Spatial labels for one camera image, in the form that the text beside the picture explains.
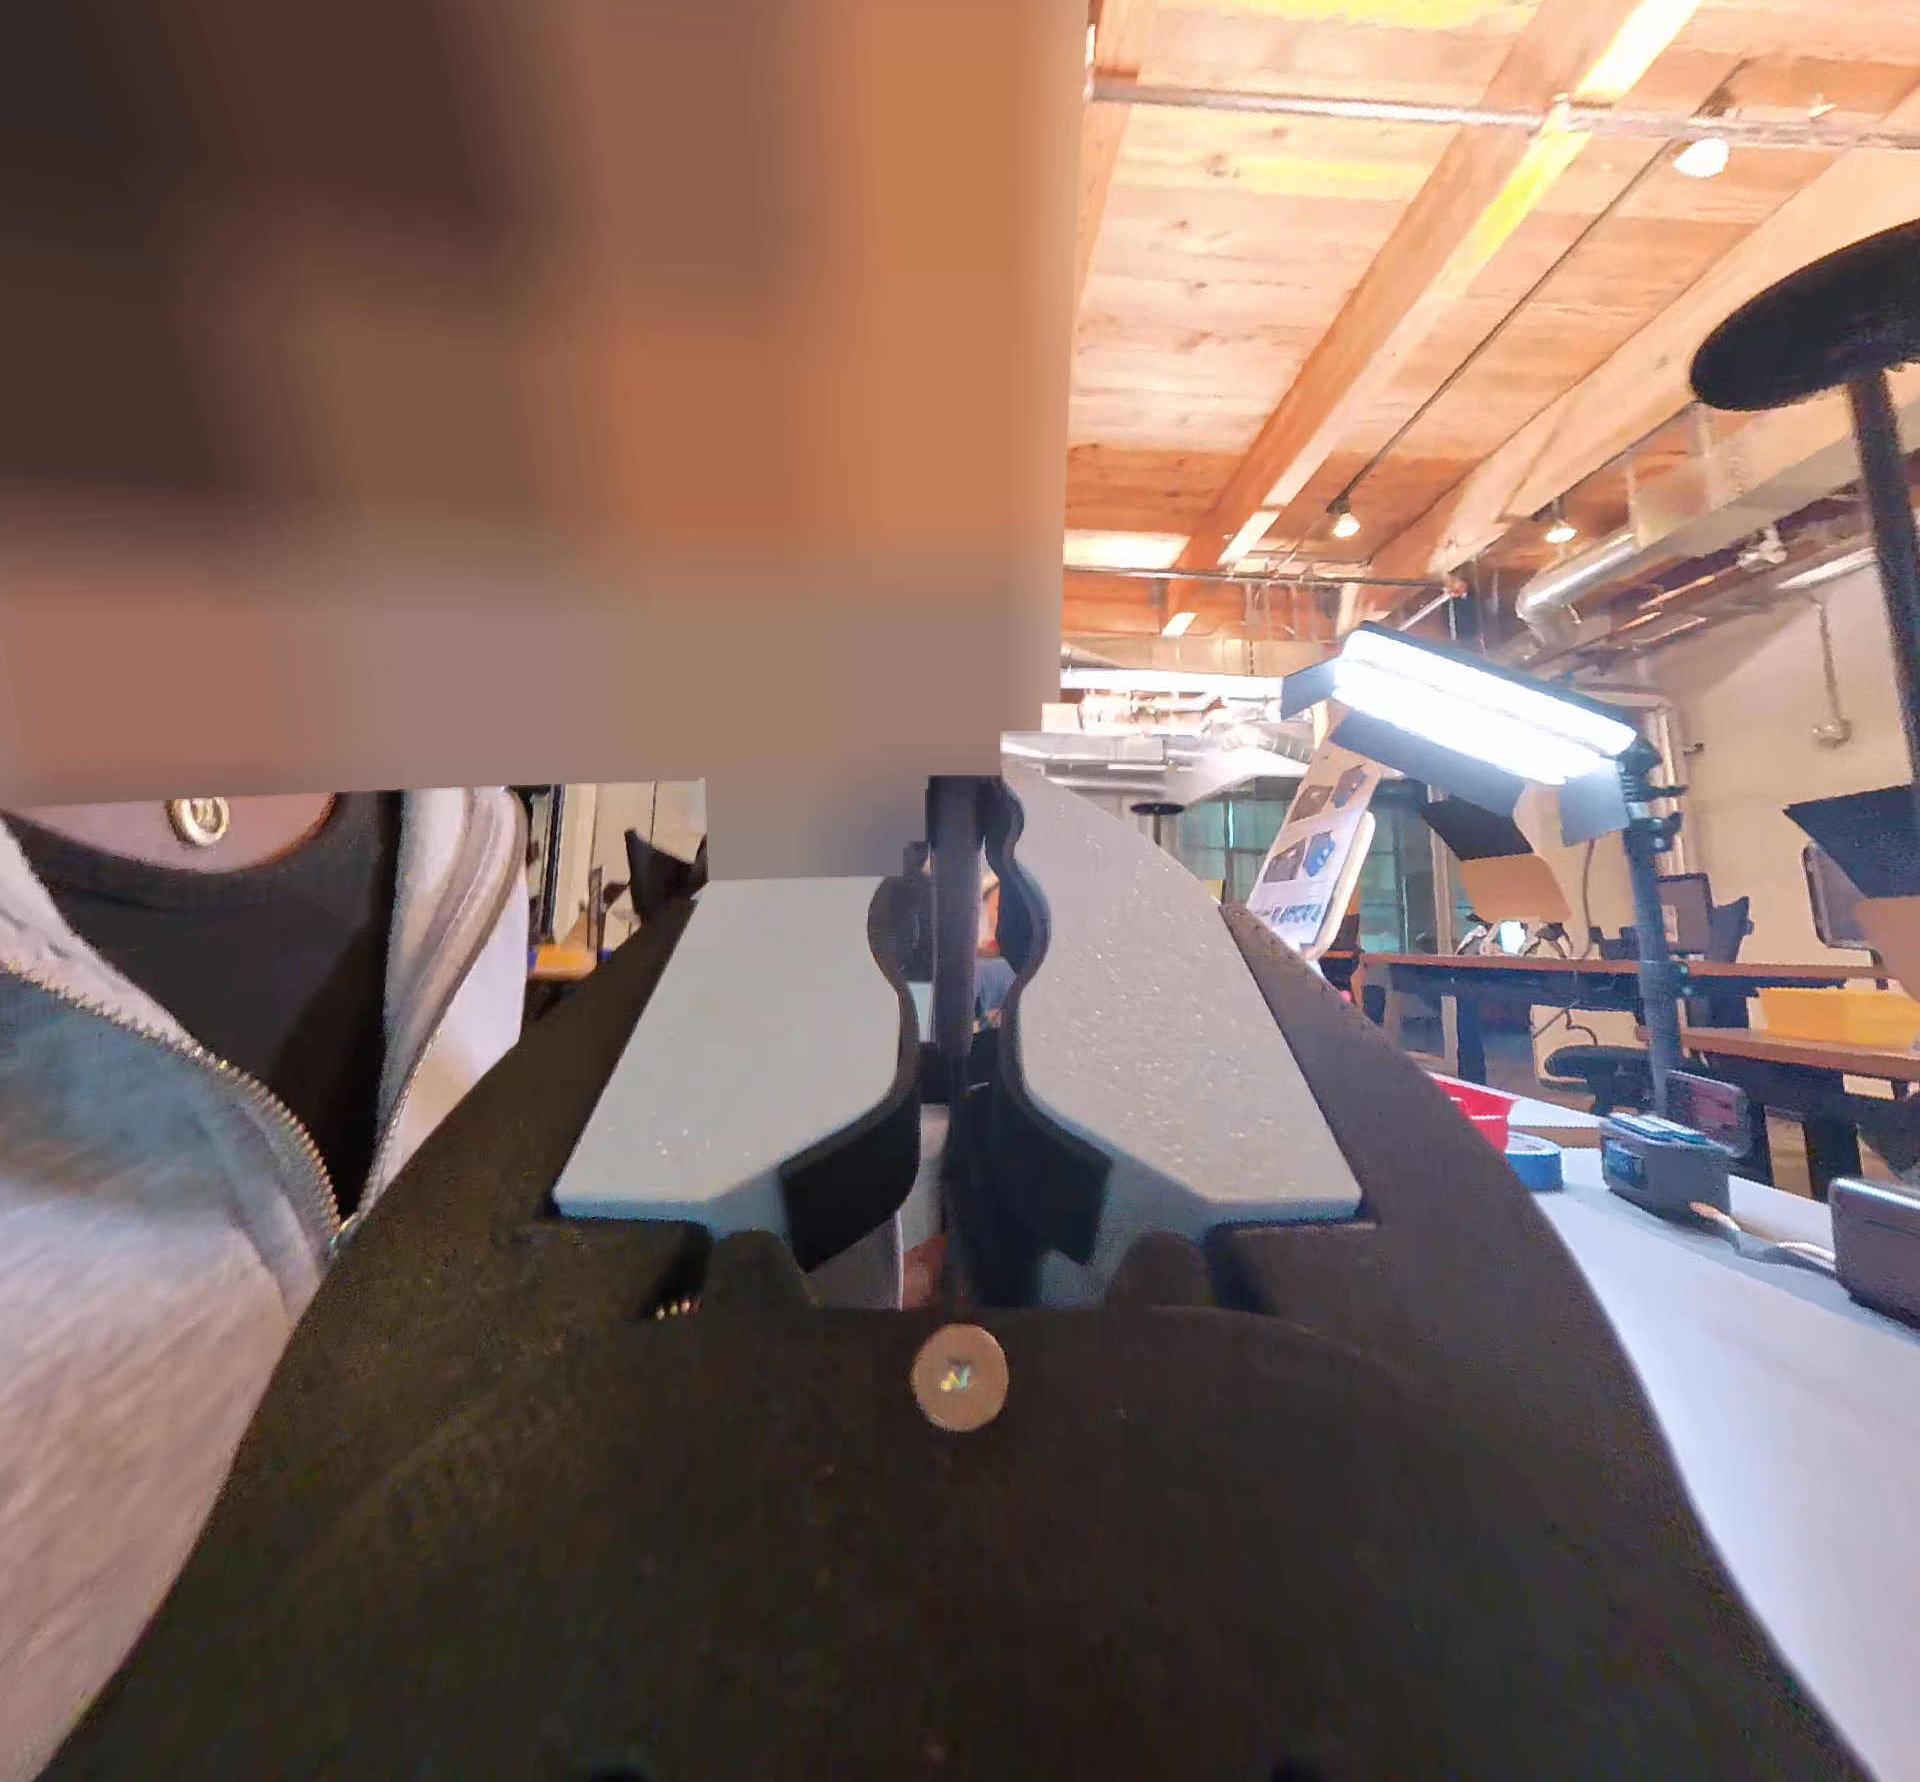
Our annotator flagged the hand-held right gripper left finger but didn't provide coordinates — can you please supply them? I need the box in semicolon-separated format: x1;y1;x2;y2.
553;876;926;1277

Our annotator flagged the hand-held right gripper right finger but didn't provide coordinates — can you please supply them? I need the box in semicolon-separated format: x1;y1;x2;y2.
960;766;1370;1312

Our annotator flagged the black braided usb-c cable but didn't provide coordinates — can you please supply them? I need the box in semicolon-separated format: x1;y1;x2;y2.
923;780;1004;1307

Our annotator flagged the printed instruction sheet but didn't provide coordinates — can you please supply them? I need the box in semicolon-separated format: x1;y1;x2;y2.
1245;738;1381;951

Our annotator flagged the wooden workbench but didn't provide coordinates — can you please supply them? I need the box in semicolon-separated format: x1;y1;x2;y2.
1358;952;1884;1086
1680;1025;1920;1199

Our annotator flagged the cardboard light shade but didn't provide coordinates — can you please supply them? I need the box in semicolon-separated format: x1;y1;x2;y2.
1418;792;1580;931

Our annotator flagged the black office chair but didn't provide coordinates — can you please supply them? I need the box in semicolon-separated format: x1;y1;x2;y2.
1543;1045;1652;1120

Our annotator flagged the led light panel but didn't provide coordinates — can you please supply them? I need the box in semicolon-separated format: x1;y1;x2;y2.
1279;621;1664;787

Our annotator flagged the black light stand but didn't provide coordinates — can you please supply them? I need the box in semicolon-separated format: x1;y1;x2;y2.
1617;760;1697;1117

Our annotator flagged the person's black shirt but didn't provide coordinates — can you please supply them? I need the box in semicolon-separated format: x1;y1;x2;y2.
0;792;406;1213

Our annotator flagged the blue grey device box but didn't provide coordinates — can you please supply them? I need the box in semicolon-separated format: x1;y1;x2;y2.
1597;1110;1736;1223

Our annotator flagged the yellow plastic bin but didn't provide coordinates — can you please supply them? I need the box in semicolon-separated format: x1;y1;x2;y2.
1758;987;1920;1050

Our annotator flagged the dark light shade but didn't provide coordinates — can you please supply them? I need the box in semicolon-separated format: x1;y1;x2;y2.
1785;784;1920;996

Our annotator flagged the dark grey box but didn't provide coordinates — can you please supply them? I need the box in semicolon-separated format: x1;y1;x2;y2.
1829;1175;1920;1327

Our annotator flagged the white cable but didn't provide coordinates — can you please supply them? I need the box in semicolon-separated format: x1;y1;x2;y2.
1726;1211;1843;1277

